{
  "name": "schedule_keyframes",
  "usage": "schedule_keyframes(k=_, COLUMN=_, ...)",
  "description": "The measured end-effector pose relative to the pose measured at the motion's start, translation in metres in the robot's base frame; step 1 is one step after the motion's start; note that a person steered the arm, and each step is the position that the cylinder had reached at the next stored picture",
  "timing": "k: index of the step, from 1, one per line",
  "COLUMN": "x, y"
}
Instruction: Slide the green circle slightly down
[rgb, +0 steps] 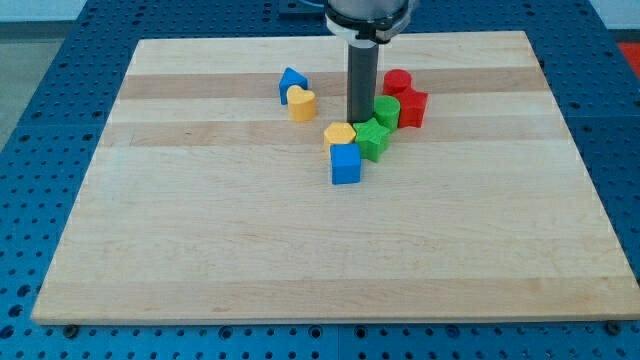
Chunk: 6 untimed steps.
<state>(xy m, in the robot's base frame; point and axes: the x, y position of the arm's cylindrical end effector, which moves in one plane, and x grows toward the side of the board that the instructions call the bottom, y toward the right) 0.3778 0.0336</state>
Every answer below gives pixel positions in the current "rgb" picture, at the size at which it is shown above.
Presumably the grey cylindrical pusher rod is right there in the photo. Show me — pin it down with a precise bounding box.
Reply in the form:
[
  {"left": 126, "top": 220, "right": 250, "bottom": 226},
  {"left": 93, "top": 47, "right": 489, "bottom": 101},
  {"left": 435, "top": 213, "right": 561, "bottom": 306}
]
[{"left": 347, "top": 44, "right": 379, "bottom": 123}]

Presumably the green cylinder block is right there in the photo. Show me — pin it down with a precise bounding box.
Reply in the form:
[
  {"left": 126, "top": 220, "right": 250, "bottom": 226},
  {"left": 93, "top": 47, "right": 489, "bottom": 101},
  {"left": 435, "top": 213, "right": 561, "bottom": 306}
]
[{"left": 374, "top": 95, "right": 401, "bottom": 133}]

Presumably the red cylinder block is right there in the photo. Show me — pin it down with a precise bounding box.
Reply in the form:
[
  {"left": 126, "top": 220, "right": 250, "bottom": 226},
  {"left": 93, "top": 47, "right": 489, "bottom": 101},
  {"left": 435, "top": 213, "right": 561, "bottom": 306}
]
[{"left": 382, "top": 69, "right": 412, "bottom": 95}]

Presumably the red star block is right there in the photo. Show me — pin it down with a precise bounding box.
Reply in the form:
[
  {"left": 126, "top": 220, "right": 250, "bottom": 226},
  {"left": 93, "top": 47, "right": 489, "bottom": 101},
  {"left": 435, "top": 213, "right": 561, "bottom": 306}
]
[{"left": 394, "top": 88, "right": 429, "bottom": 128}]

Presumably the blue triangle block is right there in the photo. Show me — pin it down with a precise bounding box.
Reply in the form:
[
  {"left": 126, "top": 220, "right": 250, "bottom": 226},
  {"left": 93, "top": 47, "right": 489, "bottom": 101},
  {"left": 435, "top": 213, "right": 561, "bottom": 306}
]
[{"left": 278, "top": 67, "right": 309, "bottom": 105}]

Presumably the yellow heart block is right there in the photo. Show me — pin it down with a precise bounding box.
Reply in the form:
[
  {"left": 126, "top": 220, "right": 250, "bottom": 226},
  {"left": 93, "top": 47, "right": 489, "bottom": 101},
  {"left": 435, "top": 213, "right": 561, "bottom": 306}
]
[{"left": 286, "top": 85, "right": 317, "bottom": 122}]

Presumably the yellow hexagon block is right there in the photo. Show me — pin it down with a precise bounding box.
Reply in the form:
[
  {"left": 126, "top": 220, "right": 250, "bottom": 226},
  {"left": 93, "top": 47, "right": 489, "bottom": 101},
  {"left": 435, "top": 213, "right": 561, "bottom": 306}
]
[{"left": 323, "top": 122, "right": 356, "bottom": 154}]

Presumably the green star block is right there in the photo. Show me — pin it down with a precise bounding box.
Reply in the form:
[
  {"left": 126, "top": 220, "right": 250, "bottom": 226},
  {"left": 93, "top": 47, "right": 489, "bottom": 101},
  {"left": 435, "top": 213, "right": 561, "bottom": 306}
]
[{"left": 353, "top": 117, "right": 391, "bottom": 162}]

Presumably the blue cube block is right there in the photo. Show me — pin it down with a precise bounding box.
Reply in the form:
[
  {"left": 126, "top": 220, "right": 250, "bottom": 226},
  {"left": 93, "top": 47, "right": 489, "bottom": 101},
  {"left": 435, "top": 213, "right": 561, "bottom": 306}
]
[{"left": 330, "top": 143, "right": 361, "bottom": 185}]

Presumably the light wooden board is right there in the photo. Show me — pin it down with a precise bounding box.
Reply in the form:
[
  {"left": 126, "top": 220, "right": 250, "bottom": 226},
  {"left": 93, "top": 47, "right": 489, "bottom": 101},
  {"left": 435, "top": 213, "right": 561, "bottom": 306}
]
[{"left": 32, "top": 31, "right": 639, "bottom": 325}]

